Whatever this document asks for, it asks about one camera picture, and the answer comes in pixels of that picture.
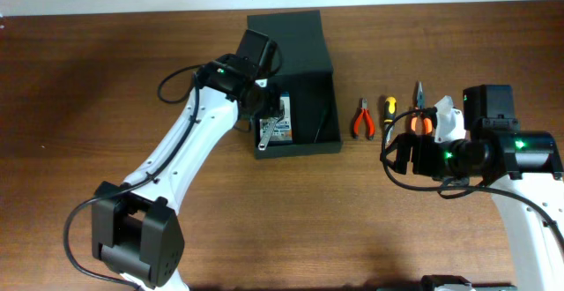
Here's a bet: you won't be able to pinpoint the silver adjustable wrench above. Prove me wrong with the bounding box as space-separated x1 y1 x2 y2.
257 116 283 151

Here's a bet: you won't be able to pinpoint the orange black long nose pliers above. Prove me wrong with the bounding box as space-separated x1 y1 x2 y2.
409 82 433 135

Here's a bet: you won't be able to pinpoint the red handled small cutting pliers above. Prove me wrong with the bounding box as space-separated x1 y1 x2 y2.
352 98 375 140

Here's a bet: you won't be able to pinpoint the yellow black stubby screwdriver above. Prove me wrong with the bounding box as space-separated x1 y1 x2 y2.
383 96 397 144

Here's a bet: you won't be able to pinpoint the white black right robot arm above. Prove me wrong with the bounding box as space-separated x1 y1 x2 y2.
380 85 563 290

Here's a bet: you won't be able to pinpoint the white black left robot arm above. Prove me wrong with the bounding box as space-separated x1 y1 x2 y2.
91 30 282 290

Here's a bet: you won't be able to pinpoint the white blue screwdriver set box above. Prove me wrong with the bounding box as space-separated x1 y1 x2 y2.
267 92 293 146

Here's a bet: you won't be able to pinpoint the black open cardboard box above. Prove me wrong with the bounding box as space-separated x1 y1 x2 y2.
247 11 342 160

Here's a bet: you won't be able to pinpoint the black base plate bottom edge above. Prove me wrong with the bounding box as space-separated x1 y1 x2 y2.
376 275 518 291

